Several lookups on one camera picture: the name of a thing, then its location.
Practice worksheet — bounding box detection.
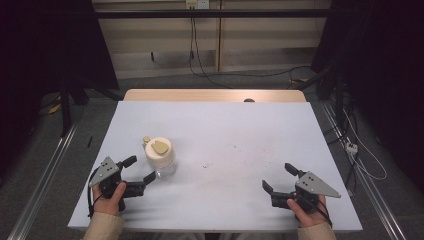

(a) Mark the hand-held gripper black cable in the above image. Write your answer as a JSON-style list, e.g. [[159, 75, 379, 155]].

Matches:
[[86, 167, 104, 220], [313, 202, 334, 229]]

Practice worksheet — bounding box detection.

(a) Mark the yellow floor tape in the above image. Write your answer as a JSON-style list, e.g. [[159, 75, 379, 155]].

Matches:
[[47, 95, 63, 115]]

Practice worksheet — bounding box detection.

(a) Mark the black curtain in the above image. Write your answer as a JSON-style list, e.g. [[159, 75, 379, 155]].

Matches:
[[0, 0, 120, 174], [310, 0, 424, 193]]

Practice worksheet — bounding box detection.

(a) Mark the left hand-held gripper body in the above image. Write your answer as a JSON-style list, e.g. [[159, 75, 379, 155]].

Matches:
[[88, 155, 146, 212]]

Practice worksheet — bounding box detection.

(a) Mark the person's left hand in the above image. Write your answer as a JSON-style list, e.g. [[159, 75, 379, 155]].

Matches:
[[92, 181, 128, 216]]

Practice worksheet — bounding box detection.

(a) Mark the black floor cable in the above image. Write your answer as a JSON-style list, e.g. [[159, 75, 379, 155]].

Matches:
[[192, 18, 233, 90], [188, 16, 312, 80]]

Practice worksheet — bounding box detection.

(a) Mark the white power strip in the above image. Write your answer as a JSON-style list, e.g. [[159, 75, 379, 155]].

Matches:
[[345, 141, 359, 156]]

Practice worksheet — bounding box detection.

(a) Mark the white wall socket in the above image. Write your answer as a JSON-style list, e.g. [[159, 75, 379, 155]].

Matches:
[[185, 0, 211, 10]]

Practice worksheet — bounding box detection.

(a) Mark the aluminium floor rail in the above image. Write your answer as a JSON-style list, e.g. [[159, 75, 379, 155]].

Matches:
[[6, 123, 80, 240], [319, 101, 408, 240]]

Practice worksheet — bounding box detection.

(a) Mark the white cable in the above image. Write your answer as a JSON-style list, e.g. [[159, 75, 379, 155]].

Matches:
[[342, 109, 389, 182]]

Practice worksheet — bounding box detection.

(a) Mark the black metal stand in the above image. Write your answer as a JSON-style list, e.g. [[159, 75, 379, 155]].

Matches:
[[58, 78, 74, 138]]

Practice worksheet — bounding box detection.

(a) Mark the right hand-held gripper black cable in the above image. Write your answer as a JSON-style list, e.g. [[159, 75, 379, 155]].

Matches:
[[313, 202, 334, 229]]

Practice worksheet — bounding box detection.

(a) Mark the person's right hand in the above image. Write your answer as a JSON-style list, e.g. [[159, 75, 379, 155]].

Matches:
[[286, 194, 330, 230]]

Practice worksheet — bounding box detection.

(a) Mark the wooden upright post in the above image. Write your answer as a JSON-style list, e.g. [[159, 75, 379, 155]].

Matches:
[[214, 0, 224, 73]]

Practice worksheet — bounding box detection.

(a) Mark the wooden table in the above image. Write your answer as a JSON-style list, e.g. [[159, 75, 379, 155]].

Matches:
[[123, 88, 307, 103]]

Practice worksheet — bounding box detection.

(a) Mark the left hand-held gripper black cable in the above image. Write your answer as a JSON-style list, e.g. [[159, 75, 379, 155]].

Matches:
[[86, 167, 104, 220]]

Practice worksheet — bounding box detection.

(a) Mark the white table cover sheet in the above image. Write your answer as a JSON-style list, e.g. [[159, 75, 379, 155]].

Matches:
[[67, 100, 364, 233]]

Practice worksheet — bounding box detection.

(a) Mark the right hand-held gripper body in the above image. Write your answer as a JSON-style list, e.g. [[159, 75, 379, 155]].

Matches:
[[269, 170, 342, 215]]

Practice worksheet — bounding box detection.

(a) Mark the black horizontal bar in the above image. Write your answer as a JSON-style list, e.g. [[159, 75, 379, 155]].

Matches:
[[93, 8, 334, 20]]

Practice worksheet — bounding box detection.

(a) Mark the clear bottle with cream lid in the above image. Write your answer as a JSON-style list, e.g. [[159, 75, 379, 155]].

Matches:
[[142, 135, 177, 179]]

